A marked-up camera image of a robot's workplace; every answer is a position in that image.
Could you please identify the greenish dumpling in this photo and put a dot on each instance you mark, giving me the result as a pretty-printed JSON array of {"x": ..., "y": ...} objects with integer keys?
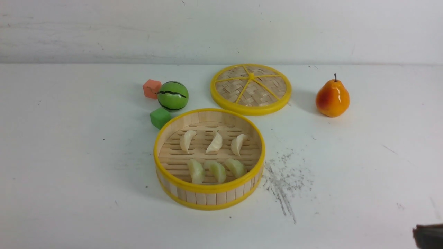
[
  {"x": 196, "y": 170},
  {"x": 235, "y": 167},
  {"x": 217, "y": 170}
]

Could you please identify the orange toy pear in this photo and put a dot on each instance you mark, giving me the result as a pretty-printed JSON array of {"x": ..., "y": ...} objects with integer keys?
[{"x": 332, "y": 99}]

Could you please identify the orange foam cube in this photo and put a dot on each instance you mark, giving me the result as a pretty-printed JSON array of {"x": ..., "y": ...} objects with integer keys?
[{"x": 151, "y": 88}]

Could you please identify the white dumpling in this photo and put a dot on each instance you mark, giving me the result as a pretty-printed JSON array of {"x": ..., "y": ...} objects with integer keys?
[
  {"x": 186, "y": 139},
  {"x": 216, "y": 144},
  {"x": 237, "y": 143}
]

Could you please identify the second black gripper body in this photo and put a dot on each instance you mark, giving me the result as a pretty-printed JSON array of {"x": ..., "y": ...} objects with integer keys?
[{"x": 428, "y": 236}]

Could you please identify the green foam cube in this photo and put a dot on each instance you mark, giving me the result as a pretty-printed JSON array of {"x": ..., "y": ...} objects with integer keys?
[{"x": 159, "y": 117}]

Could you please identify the yellow rimmed bamboo steamer tray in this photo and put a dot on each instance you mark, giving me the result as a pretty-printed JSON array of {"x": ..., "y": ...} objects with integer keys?
[{"x": 171, "y": 162}]

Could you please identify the yellow rimmed woven steamer lid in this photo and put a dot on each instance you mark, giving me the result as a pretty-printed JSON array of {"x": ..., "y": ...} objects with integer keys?
[{"x": 250, "y": 89}]

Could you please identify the green striped watermelon ball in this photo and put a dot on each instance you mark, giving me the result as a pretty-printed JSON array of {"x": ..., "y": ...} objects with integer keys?
[{"x": 173, "y": 96}]

